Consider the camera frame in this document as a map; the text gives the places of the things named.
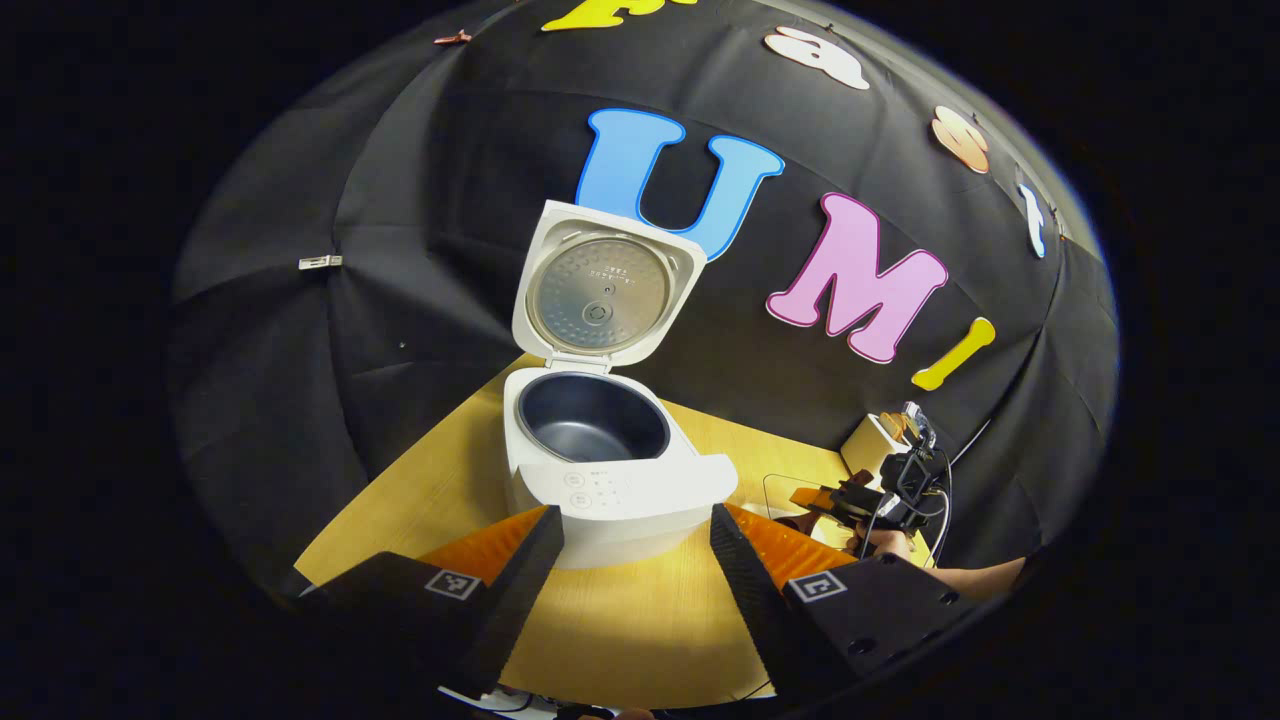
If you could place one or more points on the white rice cooker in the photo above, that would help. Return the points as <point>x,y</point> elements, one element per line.
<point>620,500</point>

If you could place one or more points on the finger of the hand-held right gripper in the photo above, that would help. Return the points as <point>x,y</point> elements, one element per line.
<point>808,496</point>

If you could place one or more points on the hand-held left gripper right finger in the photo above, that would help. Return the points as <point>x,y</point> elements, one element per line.
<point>755,600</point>

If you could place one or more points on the brown wooden spoon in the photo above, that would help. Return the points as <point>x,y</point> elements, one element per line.
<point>805,520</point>

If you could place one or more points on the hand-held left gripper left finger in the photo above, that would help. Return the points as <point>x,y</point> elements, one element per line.
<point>520,600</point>

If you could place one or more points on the black backdrop cloth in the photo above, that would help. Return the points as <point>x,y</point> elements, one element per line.
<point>400,250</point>

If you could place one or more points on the copper clip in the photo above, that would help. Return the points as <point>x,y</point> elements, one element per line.
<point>452,38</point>

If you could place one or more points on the brown toast slice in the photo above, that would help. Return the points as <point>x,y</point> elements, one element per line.
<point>893,425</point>

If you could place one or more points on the white toaster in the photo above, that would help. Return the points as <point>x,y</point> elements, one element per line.
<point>862,445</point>

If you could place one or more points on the silver metal clip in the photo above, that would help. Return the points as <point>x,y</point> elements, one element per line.
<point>320,262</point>

